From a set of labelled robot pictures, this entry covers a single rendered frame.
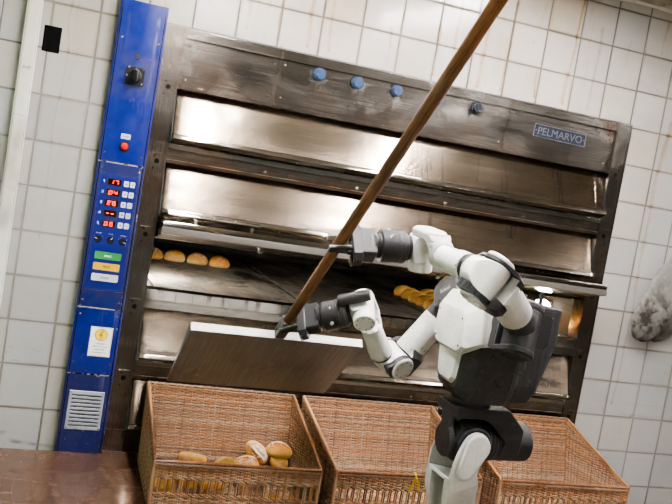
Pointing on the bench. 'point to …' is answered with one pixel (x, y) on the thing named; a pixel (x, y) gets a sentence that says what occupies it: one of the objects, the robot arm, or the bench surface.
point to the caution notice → (100, 341)
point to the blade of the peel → (261, 358)
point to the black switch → (134, 76)
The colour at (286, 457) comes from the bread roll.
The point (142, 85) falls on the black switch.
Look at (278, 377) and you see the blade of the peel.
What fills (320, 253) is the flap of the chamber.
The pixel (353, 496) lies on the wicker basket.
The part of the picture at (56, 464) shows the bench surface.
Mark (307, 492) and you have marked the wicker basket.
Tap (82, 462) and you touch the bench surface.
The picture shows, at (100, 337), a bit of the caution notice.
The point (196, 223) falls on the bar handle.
